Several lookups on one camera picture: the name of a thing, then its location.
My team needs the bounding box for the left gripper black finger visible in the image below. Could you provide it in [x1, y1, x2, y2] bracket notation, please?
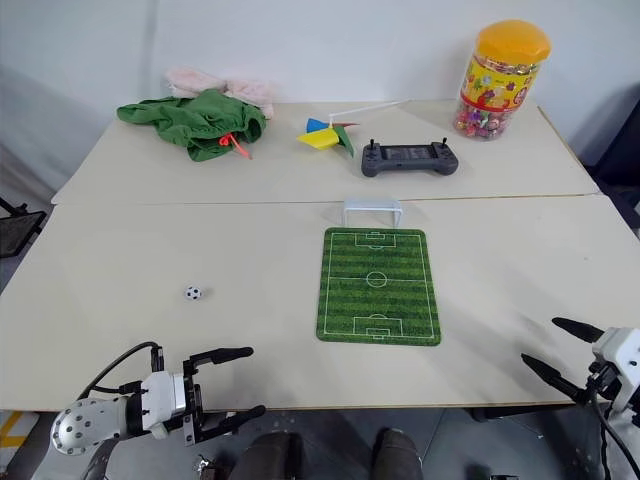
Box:
[198, 404, 268, 444]
[188, 345, 255, 374]

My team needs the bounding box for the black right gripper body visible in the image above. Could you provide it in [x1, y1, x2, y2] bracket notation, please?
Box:
[586, 361, 625, 402]

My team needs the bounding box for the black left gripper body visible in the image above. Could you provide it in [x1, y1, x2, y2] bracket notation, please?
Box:
[181, 356, 207, 448]

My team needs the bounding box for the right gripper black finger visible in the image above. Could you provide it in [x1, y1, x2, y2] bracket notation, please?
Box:
[520, 352, 591, 404]
[551, 316, 607, 344]

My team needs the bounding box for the green soccer field mat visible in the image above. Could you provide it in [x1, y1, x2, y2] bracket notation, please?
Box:
[315, 226, 443, 348]

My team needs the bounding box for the dark rounded shape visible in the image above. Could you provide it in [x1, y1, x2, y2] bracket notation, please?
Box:
[371, 427, 427, 480]

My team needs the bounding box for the small white toy goal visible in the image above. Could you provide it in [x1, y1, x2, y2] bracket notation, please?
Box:
[341, 197, 403, 229]

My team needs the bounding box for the colourful paper pinwheel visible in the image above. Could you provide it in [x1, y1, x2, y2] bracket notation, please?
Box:
[295, 97, 414, 159]

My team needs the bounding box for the black handheld game controller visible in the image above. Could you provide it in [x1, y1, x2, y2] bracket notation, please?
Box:
[360, 137, 461, 179]

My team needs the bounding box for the candy jar with yellow lid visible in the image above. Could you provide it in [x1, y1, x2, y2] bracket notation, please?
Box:
[453, 19, 554, 143]

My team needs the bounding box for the pink plush cloth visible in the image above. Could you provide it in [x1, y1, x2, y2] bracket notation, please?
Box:
[164, 66, 278, 122]

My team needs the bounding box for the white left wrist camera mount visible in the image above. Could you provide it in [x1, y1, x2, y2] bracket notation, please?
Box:
[138, 371, 187, 441]

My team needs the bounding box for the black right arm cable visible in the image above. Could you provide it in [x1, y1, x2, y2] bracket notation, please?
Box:
[591, 389, 629, 480]

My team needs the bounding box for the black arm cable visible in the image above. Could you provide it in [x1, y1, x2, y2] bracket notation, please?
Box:
[591, 389, 629, 480]
[76, 340, 167, 401]

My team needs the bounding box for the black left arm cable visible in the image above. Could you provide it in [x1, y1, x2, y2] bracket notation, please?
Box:
[76, 340, 167, 401]

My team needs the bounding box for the green drawstring cloth bag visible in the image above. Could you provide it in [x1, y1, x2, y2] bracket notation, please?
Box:
[116, 88, 268, 164]

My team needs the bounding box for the black metal frame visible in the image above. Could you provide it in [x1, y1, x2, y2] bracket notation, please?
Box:
[0, 196, 48, 261]

